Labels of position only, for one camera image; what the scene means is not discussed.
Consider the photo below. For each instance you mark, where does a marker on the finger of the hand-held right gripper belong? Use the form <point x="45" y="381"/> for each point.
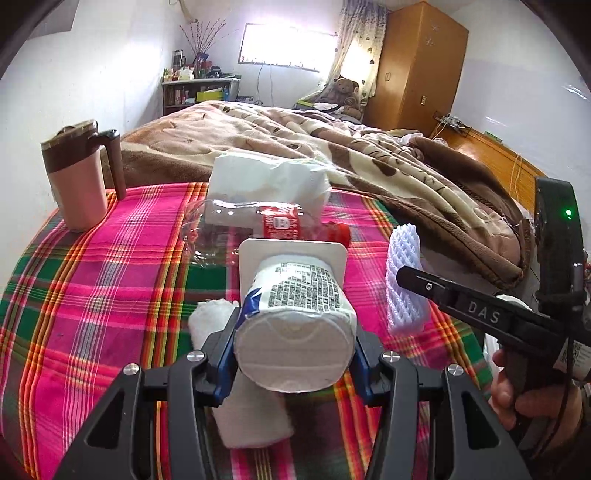
<point x="429" y="288"/>

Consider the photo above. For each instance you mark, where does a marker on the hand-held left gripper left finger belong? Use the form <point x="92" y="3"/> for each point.
<point x="225" y="355"/>

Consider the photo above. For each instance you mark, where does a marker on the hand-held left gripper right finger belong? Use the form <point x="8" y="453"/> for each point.
<point x="364" y="374"/>

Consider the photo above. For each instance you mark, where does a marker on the white foam fruit net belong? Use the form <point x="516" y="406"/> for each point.
<point x="402" y="304"/>

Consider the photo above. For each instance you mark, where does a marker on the white yogurt cup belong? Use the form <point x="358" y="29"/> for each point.
<point x="295" y="323"/>

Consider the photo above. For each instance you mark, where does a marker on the person's right hand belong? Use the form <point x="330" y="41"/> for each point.
<point x="503" y="397"/>

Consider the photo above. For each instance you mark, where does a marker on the white crumpled tissue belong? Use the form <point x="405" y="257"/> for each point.
<point x="254" y="420"/>

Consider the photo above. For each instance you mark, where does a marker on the clear plastic bottle red label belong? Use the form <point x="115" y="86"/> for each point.
<point x="217" y="226"/>

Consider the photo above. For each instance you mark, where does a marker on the brown patterned blanket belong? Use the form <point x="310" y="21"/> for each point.
<point x="369" y="166"/>

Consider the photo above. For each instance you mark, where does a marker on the pink plaid tablecloth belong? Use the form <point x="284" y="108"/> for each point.
<point x="92" y="300"/>

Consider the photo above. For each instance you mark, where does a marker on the wooden bed headboard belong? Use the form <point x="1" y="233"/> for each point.
<point x="503" y="161"/>

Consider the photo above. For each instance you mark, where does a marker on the white tissue pack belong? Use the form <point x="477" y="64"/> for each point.
<point x="258" y="180"/>

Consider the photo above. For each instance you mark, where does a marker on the brown teddy bear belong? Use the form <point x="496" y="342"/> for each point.
<point x="346" y="94"/>

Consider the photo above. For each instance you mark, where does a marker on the pile of clothes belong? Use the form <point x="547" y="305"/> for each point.
<point x="318" y="105"/>

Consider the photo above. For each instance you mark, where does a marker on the pink mug with brown lid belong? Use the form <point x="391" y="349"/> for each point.
<point x="78" y="194"/>

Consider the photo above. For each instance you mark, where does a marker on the wooden wardrobe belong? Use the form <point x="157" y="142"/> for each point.
<point x="415" y="69"/>

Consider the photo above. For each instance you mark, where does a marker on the patterned curtain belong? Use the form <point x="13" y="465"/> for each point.
<point x="364" y="27"/>

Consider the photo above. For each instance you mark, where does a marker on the bright window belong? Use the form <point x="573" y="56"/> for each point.
<point x="286" y="46"/>

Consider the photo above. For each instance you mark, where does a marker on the clutter of bottles on shelf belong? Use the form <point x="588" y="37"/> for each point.
<point x="194" y="71"/>

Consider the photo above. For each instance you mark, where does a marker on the dried branches bouquet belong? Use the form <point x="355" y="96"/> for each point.
<point x="203" y="37"/>

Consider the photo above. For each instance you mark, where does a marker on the white wall shelf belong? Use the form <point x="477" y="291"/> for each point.
<point x="184" y="94"/>

